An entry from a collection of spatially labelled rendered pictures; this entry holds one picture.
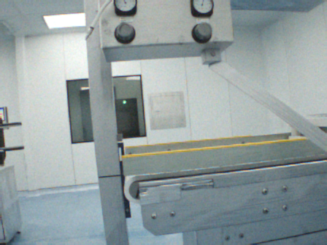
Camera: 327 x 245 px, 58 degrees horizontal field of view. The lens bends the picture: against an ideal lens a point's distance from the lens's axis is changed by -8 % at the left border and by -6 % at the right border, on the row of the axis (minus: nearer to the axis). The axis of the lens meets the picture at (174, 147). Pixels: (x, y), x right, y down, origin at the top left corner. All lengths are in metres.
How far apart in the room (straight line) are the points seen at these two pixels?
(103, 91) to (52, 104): 5.05
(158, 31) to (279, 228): 0.45
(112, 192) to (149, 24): 0.47
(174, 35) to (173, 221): 0.31
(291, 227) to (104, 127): 0.51
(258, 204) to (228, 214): 0.06
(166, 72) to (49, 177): 2.90
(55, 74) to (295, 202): 5.53
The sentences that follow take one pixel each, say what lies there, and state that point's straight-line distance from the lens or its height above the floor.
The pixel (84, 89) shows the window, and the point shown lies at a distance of 5.82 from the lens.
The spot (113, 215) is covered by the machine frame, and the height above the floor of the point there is 0.80.
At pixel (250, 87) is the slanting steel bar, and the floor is 1.07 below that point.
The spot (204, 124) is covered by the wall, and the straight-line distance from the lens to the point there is 6.05.
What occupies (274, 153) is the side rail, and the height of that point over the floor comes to 0.95.
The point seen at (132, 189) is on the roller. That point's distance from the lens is 0.54.
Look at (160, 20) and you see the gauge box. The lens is 0.52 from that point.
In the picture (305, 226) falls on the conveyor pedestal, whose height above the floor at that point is 0.79.
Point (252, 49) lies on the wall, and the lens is 6.67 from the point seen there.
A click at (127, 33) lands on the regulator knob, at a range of 0.49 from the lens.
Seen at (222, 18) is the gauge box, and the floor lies 1.19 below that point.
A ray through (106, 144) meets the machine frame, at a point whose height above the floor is 0.99.
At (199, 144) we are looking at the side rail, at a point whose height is 0.96.
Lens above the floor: 1.02
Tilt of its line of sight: 4 degrees down
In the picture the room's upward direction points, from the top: 5 degrees counter-clockwise
